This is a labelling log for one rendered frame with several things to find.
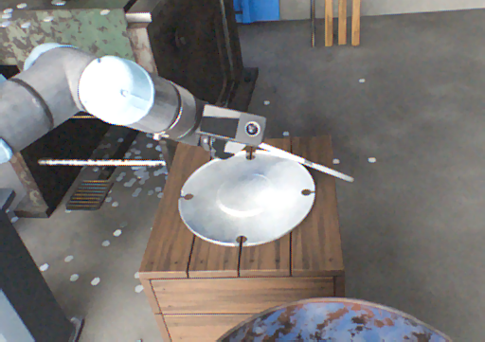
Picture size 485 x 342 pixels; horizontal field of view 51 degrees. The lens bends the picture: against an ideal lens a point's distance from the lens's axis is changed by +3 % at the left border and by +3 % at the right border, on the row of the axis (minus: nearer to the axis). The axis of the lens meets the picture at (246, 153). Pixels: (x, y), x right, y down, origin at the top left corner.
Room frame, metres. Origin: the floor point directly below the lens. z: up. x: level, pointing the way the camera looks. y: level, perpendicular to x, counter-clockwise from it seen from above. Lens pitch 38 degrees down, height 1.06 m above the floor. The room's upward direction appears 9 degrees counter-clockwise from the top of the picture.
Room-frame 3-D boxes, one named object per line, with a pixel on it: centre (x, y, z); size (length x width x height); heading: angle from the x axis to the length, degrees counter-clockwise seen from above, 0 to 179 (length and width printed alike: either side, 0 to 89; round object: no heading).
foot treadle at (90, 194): (1.32, 0.40, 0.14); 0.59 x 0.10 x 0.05; 165
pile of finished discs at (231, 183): (0.78, 0.01, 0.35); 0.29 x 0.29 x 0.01
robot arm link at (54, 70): (0.59, 0.22, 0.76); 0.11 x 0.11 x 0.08; 53
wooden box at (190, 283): (0.78, 0.01, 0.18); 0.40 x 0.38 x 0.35; 170
